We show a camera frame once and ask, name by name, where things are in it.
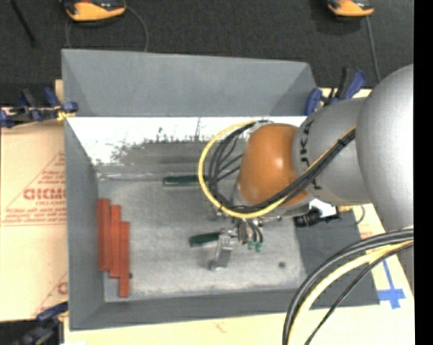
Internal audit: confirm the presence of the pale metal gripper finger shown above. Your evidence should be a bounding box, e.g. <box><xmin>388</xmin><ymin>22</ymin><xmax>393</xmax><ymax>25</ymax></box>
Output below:
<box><xmin>206</xmin><ymin>232</ymin><xmax>236</xmax><ymax>272</ymax></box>
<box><xmin>210</xmin><ymin>208</ymin><xmax>236</xmax><ymax>230</ymax></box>

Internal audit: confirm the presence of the dark green flat block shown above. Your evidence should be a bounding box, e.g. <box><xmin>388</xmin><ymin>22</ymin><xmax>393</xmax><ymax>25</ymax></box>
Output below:
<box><xmin>188</xmin><ymin>231</ymin><xmax>222</xmax><ymax>248</ymax></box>
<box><xmin>162</xmin><ymin>175</ymin><xmax>200</xmax><ymax>187</ymax></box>

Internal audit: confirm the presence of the brown cardboard board red print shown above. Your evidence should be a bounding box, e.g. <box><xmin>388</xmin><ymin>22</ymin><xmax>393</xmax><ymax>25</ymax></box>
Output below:
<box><xmin>0</xmin><ymin>119</ymin><xmax>70</xmax><ymax>323</ymax></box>

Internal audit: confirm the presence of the black cylinder on white bracket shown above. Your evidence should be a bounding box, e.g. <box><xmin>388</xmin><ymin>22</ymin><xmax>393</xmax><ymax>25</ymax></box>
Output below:
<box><xmin>293</xmin><ymin>198</ymin><xmax>342</xmax><ymax>229</ymax></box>

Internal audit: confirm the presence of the grey metal bin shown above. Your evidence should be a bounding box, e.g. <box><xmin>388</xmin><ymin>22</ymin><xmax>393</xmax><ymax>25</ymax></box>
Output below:
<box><xmin>60</xmin><ymin>48</ymin><xmax>380</xmax><ymax>331</ymax></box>

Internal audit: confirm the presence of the red-brown flat block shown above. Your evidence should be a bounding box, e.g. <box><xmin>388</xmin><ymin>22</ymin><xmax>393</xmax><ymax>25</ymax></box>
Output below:
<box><xmin>109</xmin><ymin>204</ymin><xmax>122</xmax><ymax>279</ymax></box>
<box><xmin>118</xmin><ymin>221</ymin><xmax>131</xmax><ymax>298</ymax></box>
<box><xmin>96</xmin><ymin>197</ymin><xmax>112</xmax><ymax>272</ymax></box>

